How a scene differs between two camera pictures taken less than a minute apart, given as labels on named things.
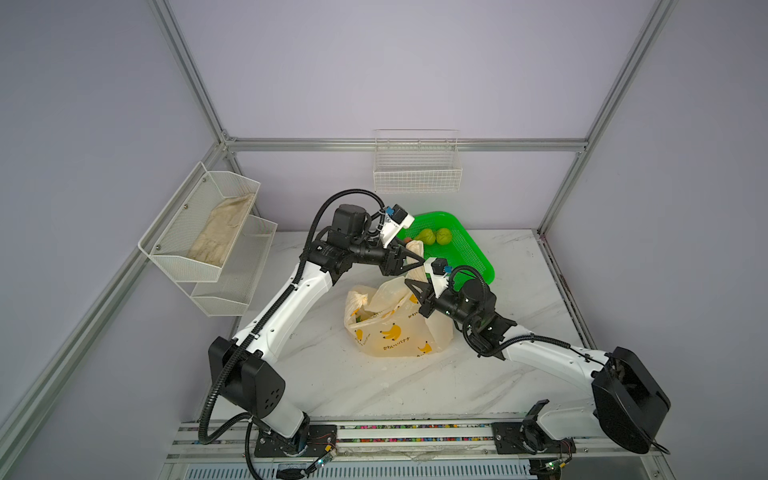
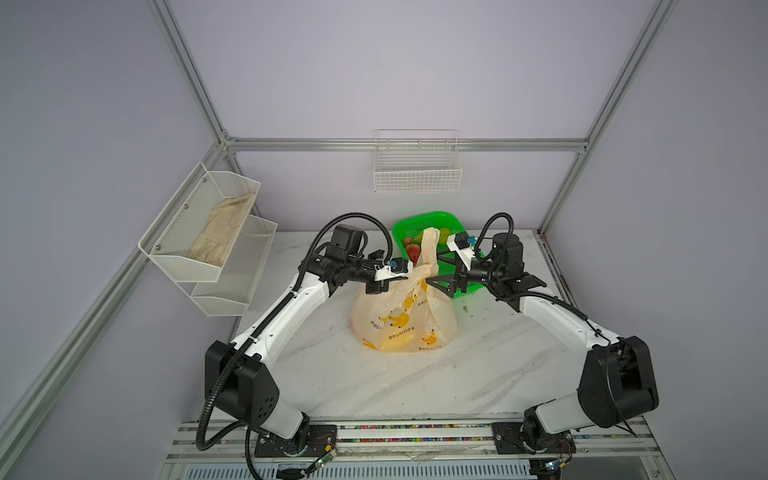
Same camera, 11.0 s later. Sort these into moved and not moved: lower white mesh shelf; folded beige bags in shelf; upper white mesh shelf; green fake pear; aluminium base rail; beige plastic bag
Moved: beige plastic bag; green fake pear
Not moved: upper white mesh shelf; lower white mesh shelf; folded beige bags in shelf; aluminium base rail
